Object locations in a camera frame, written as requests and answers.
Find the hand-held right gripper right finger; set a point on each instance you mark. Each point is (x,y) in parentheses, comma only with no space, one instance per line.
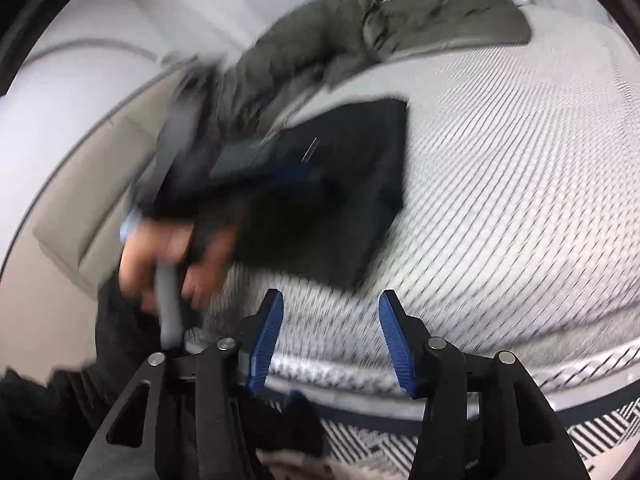
(397,345)

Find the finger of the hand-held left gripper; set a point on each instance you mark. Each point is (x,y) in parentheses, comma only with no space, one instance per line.
(285,167)

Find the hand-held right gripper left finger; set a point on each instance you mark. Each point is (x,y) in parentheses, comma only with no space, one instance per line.
(265,345)

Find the black pants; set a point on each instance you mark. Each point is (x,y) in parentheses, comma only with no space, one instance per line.
(350,200)

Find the person's left forearm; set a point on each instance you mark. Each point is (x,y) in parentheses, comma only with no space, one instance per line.
(125,340)

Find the person's left hand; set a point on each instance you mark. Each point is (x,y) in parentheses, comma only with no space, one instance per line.
(210,265)

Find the beige padded headboard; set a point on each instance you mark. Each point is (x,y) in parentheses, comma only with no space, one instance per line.
(85,200)

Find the grey duvet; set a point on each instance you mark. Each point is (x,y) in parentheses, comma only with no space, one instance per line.
(310,40)

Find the black white patterned rug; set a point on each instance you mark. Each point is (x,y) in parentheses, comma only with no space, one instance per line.
(500,440)

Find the white textured mattress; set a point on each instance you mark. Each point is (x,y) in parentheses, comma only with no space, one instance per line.
(500,185)

